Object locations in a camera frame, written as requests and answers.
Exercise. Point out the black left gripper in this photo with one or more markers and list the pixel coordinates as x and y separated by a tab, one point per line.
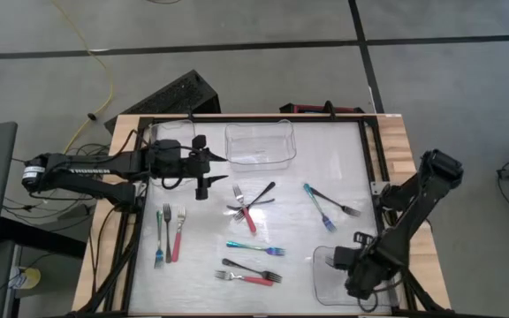
197	165

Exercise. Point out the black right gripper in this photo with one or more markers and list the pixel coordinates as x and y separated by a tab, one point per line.
367	269

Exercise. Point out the iridescent blue-green fork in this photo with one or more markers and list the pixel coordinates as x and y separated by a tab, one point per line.
159	238
314	199
245	245

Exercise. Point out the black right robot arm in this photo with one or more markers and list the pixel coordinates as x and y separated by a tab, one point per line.
418	199

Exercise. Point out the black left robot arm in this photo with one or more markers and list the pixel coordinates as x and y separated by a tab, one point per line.
86	170

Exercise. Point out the clear plastic bin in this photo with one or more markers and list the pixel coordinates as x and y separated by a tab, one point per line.
170	130
259	132
325	287

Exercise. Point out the black perforated box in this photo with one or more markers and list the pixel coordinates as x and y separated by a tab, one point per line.
170	95

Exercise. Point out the black floor beam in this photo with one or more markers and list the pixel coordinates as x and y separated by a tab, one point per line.
47	238

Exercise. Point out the yellow roll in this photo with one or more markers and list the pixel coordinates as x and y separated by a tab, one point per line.
31	278

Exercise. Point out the black metal table frame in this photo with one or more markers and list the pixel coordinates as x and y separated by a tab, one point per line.
237	118

